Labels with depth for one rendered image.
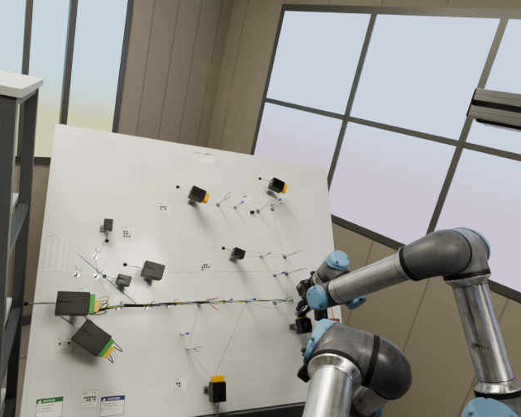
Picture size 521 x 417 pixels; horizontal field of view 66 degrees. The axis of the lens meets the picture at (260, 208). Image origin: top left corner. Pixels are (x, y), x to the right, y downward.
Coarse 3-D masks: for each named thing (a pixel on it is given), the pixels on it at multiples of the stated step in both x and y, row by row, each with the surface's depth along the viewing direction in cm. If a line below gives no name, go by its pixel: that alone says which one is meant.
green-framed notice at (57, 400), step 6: (60, 396) 122; (36, 402) 119; (42, 402) 120; (48, 402) 120; (54, 402) 121; (60, 402) 122; (36, 408) 119; (42, 408) 120; (48, 408) 120; (54, 408) 121; (60, 408) 121; (36, 414) 118; (42, 414) 119; (48, 414) 120; (54, 414) 120; (60, 414) 121
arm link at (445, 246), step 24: (432, 240) 99; (456, 240) 98; (384, 264) 107; (408, 264) 100; (432, 264) 97; (456, 264) 97; (312, 288) 123; (336, 288) 118; (360, 288) 113; (384, 288) 110
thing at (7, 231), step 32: (0, 96) 86; (32, 96) 126; (0, 128) 87; (32, 128) 129; (0, 160) 89; (32, 160) 132; (0, 192) 91; (0, 224) 94; (0, 256) 96; (0, 288) 98; (0, 320) 101; (0, 352) 103; (0, 384) 107; (0, 416) 146
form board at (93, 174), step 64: (64, 128) 146; (64, 192) 140; (128, 192) 150; (256, 192) 174; (320, 192) 190; (128, 256) 143; (192, 256) 153; (256, 256) 165; (320, 256) 179; (64, 320) 129; (128, 320) 137; (192, 320) 146; (256, 320) 157; (64, 384) 124; (128, 384) 131; (192, 384) 140; (256, 384) 150
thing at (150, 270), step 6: (126, 264) 134; (144, 264) 136; (150, 264) 135; (156, 264) 136; (144, 270) 133; (150, 270) 134; (156, 270) 135; (162, 270) 136; (144, 276) 136; (150, 276) 134; (156, 276) 135; (162, 276) 135
